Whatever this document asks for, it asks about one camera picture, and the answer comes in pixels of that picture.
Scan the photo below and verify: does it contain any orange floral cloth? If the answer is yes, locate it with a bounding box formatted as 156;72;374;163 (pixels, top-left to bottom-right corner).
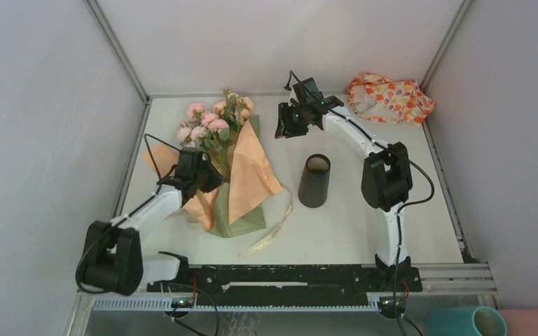
347;72;435;126

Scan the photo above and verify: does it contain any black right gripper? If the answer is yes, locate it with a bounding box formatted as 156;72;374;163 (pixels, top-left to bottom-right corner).
275;101;310;138

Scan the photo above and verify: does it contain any orange wrapping paper sheet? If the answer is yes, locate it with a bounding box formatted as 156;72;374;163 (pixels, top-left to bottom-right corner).
141;119;284;232

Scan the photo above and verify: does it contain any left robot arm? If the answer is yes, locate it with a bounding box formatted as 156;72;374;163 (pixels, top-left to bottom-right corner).
75;148;223;296

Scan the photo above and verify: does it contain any teal cup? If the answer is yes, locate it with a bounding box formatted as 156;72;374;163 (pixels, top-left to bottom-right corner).
426;306;508;336

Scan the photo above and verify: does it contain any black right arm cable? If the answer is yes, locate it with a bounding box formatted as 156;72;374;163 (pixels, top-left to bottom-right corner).
284;70;436;336

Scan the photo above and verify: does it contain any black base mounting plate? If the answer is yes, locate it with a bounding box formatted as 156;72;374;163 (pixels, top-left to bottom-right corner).
146;264;423;308

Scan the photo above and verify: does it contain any pink flower bouquet green wrap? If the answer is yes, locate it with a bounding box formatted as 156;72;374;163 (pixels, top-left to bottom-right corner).
177;89;254;179

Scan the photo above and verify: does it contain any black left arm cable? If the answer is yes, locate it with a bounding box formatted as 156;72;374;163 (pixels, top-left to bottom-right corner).
74;133;191;294

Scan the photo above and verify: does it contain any cream printed ribbon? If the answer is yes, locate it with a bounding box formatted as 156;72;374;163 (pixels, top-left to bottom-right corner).
238;184;294;258

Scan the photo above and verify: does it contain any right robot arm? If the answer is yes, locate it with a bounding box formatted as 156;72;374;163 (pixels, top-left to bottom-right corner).
275;76;413;291

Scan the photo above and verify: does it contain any black conical vase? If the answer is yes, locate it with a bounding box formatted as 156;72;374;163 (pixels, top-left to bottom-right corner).
298;154;331;209

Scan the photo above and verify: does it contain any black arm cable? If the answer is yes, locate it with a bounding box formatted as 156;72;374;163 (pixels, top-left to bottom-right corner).
284;70;436;336
74;133;191;294

